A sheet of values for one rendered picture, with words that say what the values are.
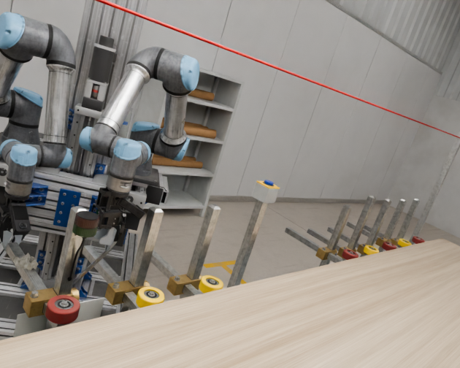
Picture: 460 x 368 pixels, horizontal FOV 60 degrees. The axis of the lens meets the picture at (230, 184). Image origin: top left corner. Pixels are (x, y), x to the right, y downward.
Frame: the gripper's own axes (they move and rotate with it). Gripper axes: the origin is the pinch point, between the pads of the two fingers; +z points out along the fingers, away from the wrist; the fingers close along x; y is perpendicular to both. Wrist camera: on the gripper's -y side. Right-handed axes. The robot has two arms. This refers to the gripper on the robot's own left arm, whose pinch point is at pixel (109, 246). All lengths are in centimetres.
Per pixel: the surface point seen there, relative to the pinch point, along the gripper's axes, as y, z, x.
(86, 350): 22.4, 5.6, 35.0
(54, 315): 24.0, 6.0, 20.2
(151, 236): -7.6, -8.0, 9.5
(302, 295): -61, 5, 38
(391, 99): -635, -110, -227
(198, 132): -203, -1, -204
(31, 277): 21.5, 9.5, -2.3
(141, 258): -6.4, 0.0, 9.1
